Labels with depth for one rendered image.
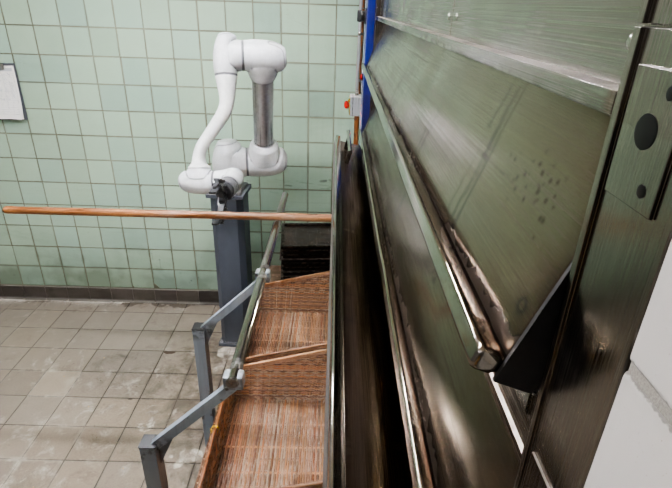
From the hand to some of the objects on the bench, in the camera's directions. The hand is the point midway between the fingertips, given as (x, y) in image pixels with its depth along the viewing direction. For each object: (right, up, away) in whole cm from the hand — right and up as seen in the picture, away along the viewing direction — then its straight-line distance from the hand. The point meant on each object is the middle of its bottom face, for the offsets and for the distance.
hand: (214, 207), depth 198 cm
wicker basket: (+34, -85, -36) cm, 98 cm away
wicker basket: (+34, -60, +16) cm, 71 cm away
